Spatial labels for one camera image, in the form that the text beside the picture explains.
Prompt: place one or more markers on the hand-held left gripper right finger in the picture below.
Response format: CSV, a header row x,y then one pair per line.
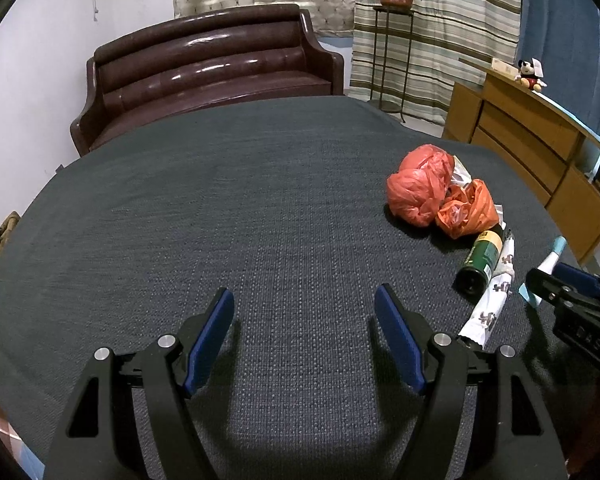
x,y
400,340

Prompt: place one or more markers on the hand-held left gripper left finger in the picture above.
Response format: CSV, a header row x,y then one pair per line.
x,y
210,340

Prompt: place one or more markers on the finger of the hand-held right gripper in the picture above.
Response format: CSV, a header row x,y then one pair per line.
x,y
580,280
547,286

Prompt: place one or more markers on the white and teal tube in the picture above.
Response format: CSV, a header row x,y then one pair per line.
x,y
545,265

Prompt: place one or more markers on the white printed plastic wrapper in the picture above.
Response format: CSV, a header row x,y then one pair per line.
x,y
497,295

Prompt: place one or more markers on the green bottle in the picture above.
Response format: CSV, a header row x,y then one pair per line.
x,y
480,265

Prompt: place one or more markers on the orange plastic bag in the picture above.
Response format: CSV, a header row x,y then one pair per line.
x,y
472,210

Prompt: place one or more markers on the white green wrapper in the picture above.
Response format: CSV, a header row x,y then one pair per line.
x,y
460,172

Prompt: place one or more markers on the red plastic bag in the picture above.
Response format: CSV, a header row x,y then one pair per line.
x,y
420,185

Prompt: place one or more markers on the table with dark cloth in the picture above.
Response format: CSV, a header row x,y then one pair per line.
x,y
255,210

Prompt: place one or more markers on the wooden cabinet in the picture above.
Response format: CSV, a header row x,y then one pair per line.
x,y
520,125

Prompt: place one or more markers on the plush mouse toy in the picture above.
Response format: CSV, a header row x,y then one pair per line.
x,y
530,77

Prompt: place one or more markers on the white flat box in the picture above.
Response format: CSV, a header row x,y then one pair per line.
x,y
502,66

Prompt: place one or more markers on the black metal plant stand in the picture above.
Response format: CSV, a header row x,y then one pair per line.
x,y
392,106

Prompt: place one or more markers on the blue curtain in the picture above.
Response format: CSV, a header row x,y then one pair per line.
x,y
570,20

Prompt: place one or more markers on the striped curtain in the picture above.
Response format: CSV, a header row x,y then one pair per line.
x,y
460,35

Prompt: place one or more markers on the brown leather sofa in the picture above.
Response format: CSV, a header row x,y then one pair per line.
x,y
205,70

